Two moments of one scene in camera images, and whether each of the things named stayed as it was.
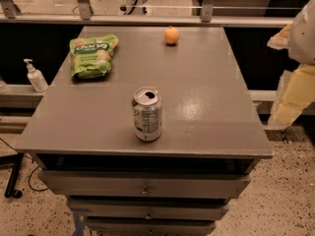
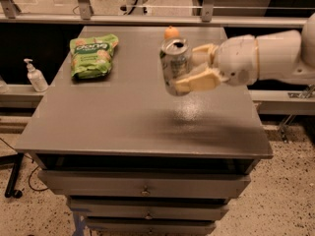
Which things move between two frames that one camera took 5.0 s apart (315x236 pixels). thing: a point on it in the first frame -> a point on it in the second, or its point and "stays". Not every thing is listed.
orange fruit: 171,35 stays
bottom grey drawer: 152,225 stays
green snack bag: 92,58 stays
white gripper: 304,38 -> 235,59
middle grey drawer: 149,208 stays
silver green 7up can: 147,105 -> 176,56
